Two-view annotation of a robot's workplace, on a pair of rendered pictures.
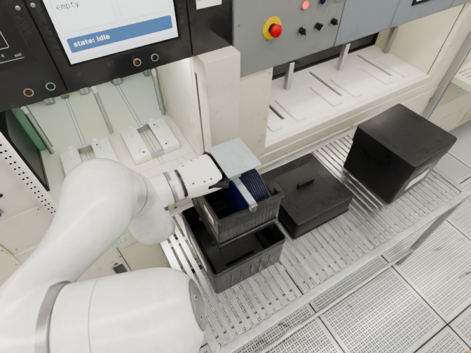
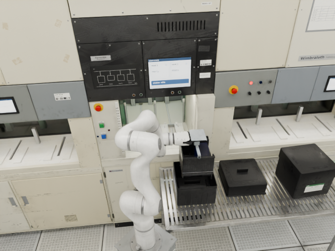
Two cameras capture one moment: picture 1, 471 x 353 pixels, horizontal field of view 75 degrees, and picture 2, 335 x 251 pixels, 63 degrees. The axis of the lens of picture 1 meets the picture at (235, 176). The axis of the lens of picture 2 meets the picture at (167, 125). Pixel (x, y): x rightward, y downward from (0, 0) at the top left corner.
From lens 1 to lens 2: 1.02 m
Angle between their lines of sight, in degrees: 25
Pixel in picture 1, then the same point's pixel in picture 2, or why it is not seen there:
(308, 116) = (261, 140)
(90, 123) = not seen: hidden behind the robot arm
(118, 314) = (143, 135)
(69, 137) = not seen: hidden behind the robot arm
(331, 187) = (256, 176)
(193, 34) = (196, 86)
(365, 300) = not seen: outside the picture
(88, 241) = (142, 123)
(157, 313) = (150, 137)
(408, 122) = (313, 153)
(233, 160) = (196, 135)
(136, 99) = (173, 112)
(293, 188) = (235, 171)
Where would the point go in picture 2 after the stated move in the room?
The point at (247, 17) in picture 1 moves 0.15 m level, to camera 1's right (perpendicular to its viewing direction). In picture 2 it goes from (221, 83) to (243, 87)
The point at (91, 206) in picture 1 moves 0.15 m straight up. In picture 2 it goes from (145, 117) to (143, 89)
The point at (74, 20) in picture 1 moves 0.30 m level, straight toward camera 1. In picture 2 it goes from (155, 75) to (156, 96)
